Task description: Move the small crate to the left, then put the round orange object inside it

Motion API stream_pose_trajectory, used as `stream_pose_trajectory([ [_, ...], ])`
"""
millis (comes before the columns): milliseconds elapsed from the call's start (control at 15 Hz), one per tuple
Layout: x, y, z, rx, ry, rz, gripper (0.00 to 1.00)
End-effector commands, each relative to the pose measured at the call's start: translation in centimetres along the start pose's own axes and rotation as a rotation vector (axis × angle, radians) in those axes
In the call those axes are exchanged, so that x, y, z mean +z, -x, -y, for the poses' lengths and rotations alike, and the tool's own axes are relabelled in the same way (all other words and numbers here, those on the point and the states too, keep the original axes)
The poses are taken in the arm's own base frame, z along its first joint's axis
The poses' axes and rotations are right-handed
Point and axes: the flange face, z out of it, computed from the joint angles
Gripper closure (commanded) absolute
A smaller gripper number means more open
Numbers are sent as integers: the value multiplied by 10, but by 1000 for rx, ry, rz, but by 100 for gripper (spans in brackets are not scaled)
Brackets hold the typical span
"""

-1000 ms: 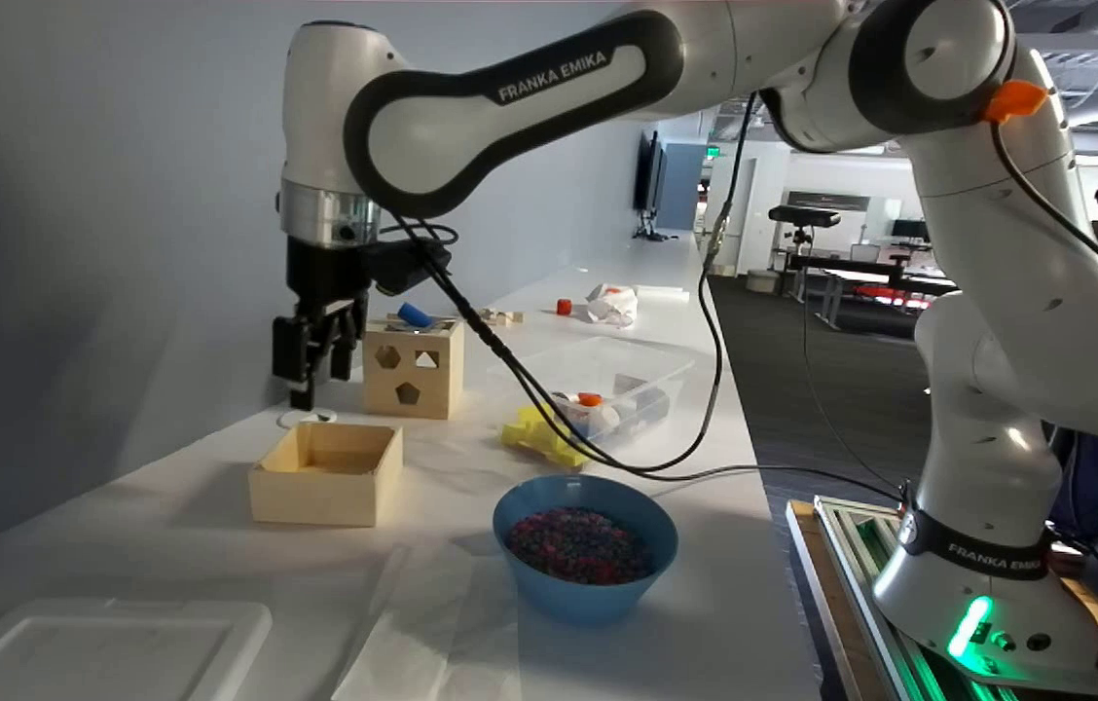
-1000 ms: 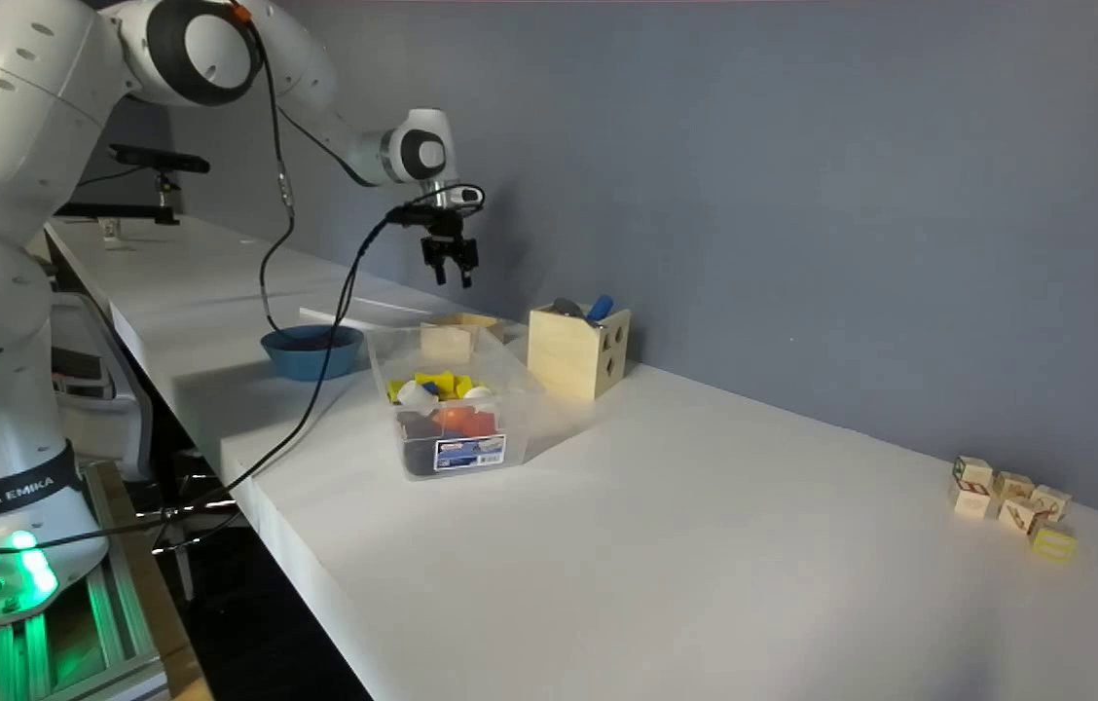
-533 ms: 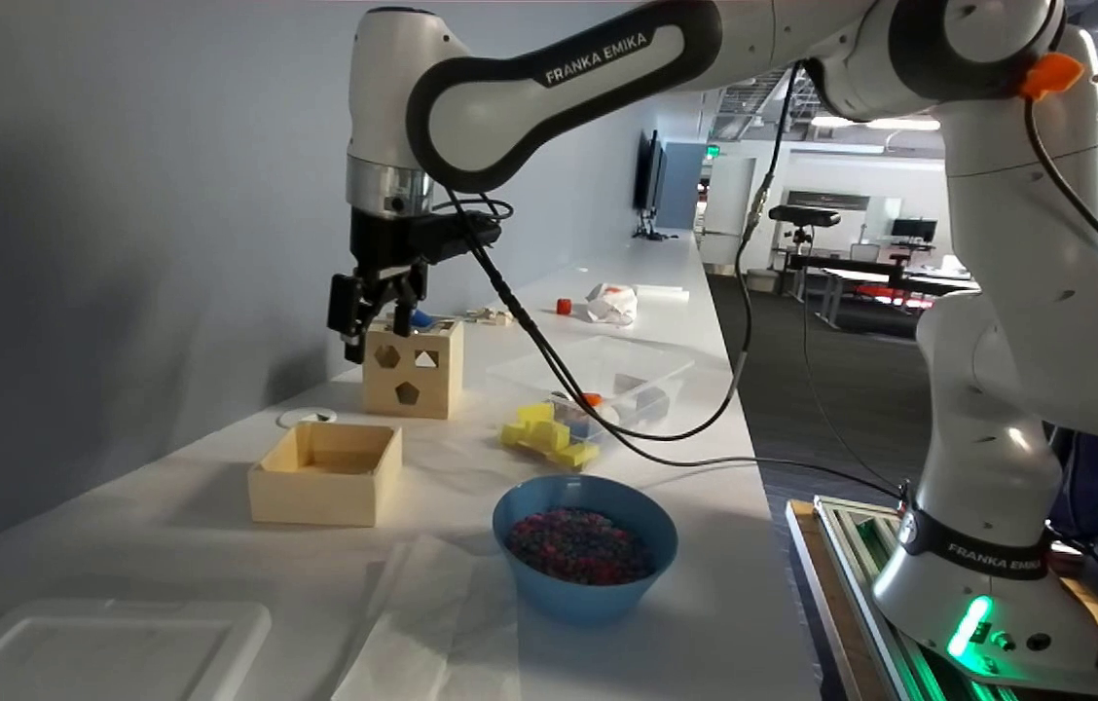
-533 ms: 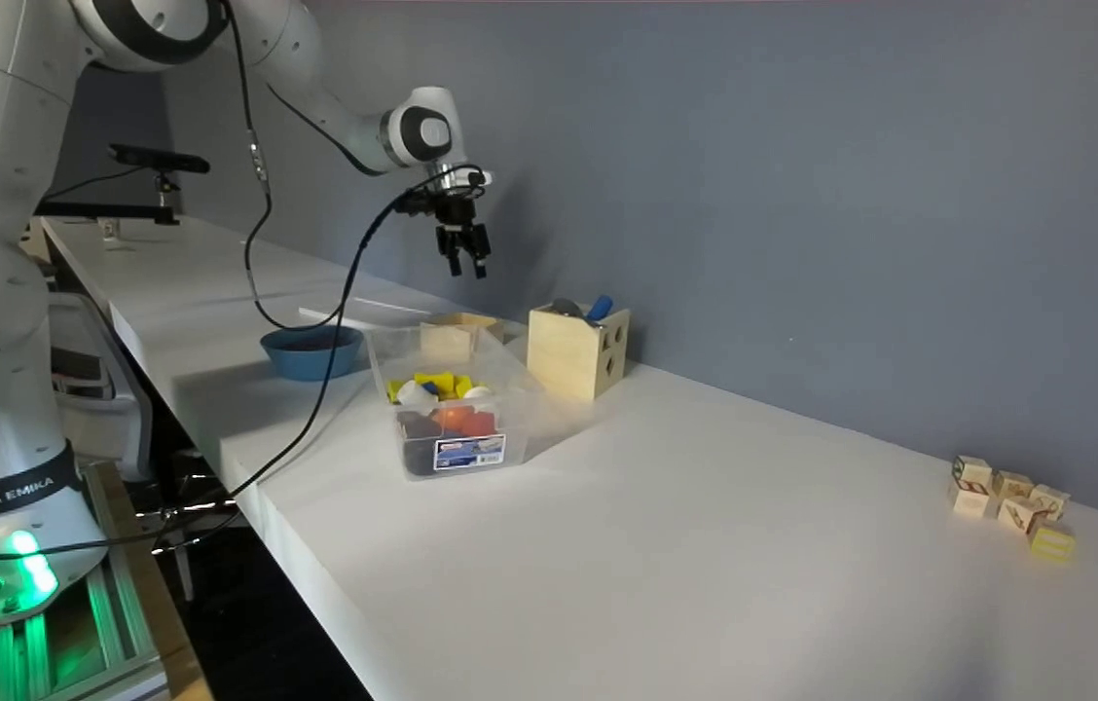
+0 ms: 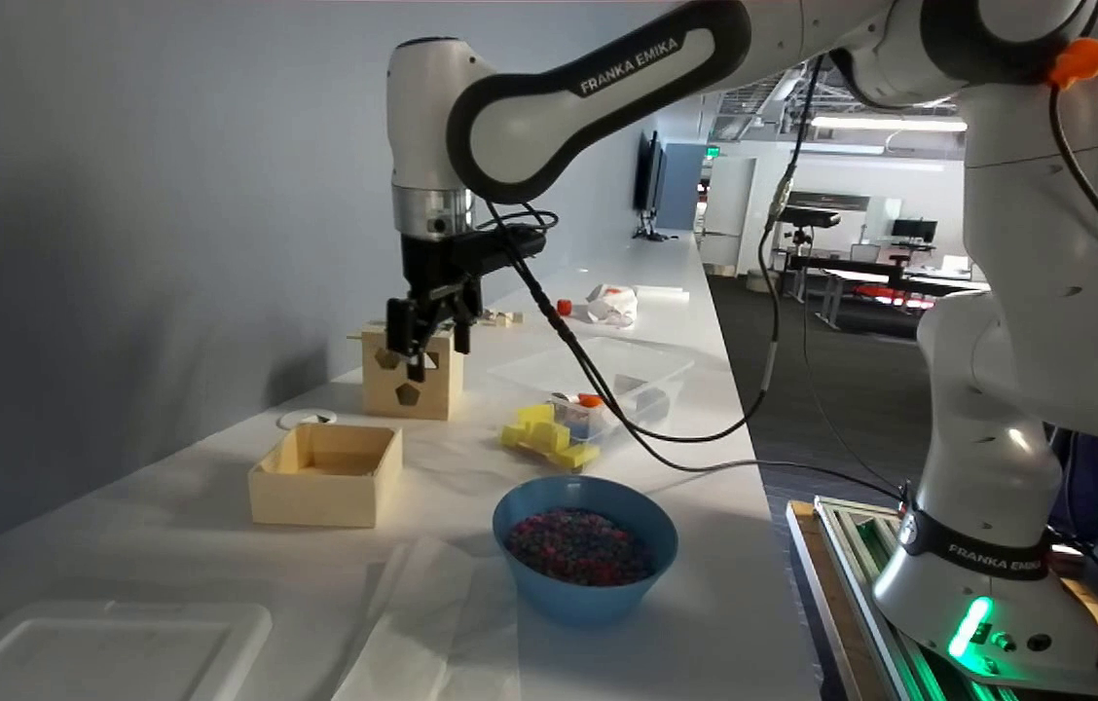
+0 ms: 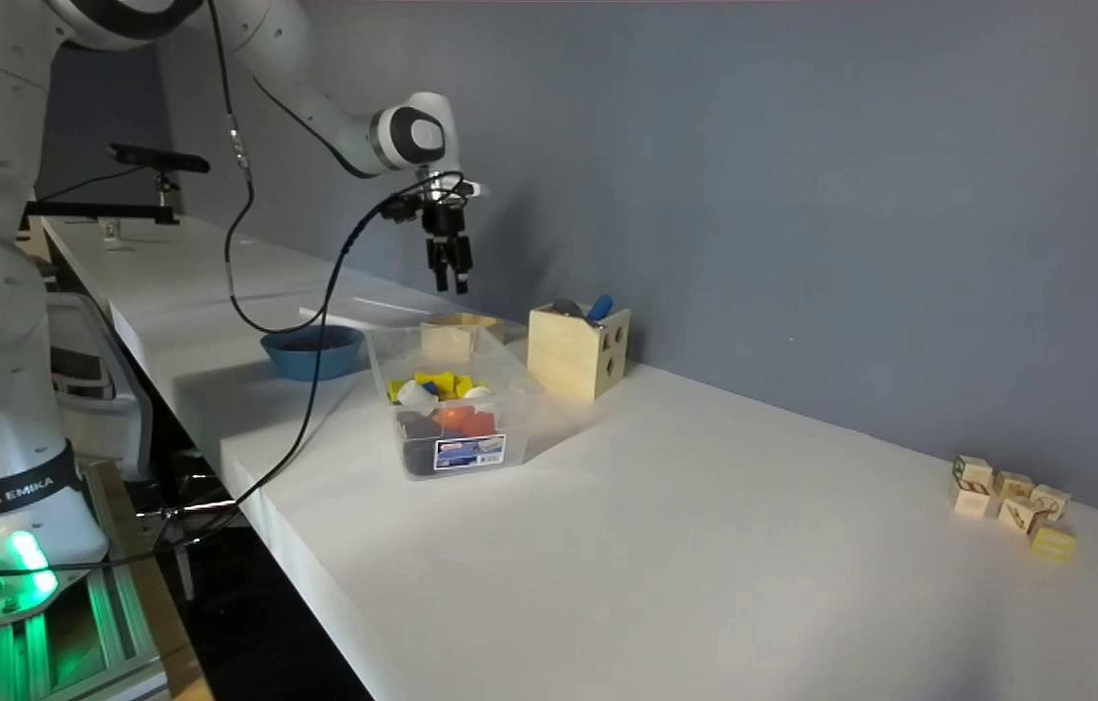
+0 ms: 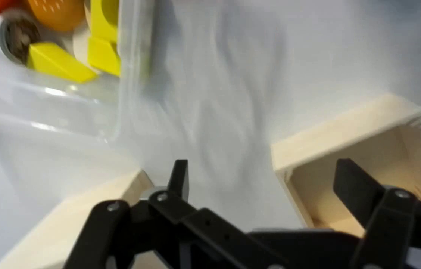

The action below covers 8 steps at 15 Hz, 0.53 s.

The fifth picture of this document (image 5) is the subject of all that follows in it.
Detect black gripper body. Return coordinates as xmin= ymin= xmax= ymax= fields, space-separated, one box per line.
xmin=398 ymin=228 xmax=485 ymax=317

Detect small wooden crate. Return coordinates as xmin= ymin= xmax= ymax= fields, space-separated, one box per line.
xmin=244 ymin=421 xmax=406 ymax=534

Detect wooden shape sorter box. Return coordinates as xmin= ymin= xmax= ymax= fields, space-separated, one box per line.
xmin=358 ymin=322 xmax=467 ymax=423

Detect yellow wedge block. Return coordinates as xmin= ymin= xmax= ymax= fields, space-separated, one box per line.
xmin=498 ymin=402 xmax=563 ymax=461

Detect white crumpled bag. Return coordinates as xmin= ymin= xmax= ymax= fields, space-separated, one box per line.
xmin=580 ymin=282 xmax=645 ymax=335

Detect yellow rectangular block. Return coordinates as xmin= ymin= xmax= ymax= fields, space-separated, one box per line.
xmin=545 ymin=423 xmax=607 ymax=476

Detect clear plastic bin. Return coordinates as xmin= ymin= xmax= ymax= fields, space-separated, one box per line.
xmin=482 ymin=339 xmax=702 ymax=461

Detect multicolour beads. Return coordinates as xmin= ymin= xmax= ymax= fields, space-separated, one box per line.
xmin=502 ymin=508 xmax=652 ymax=589

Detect thin clear plastic sheet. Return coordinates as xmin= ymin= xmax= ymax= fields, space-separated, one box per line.
xmin=332 ymin=541 xmax=502 ymax=701

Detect blue bowl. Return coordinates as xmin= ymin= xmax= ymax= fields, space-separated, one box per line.
xmin=489 ymin=473 xmax=681 ymax=632

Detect background lab desk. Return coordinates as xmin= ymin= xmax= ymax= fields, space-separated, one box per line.
xmin=780 ymin=249 xmax=990 ymax=343

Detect large clear plastic lid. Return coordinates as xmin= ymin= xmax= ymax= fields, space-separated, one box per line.
xmin=0 ymin=598 xmax=276 ymax=701

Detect black monitor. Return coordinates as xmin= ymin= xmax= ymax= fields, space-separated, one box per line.
xmin=887 ymin=214 xmax=943 ymax=249

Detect ceiling light strip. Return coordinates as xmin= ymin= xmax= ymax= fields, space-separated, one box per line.
xmin=816 ymin=112 xmax=974 ymax=138

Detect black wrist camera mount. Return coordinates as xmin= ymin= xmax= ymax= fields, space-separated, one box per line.
xmin=473 ymin=223 xmax=549 ymax=278

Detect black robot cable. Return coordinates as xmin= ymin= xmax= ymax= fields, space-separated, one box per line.
xmin=482 ymin=53 xmax=916 ymax=502

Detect black camera tripod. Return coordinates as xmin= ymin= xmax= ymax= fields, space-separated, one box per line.
xmin=774 ymin=204 xmax=844 ymax=380

